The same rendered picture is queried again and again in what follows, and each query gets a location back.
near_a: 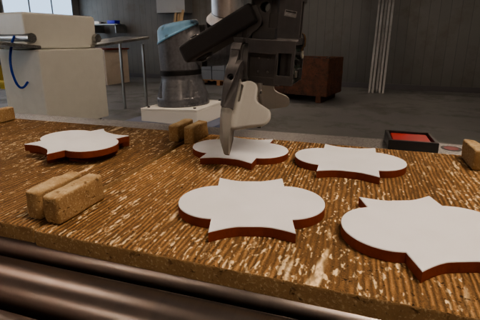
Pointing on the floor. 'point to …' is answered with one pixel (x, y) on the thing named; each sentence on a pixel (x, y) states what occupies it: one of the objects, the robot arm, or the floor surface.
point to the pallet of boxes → (216, 73)
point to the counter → (112, 58)
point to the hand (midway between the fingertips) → (240, 140)
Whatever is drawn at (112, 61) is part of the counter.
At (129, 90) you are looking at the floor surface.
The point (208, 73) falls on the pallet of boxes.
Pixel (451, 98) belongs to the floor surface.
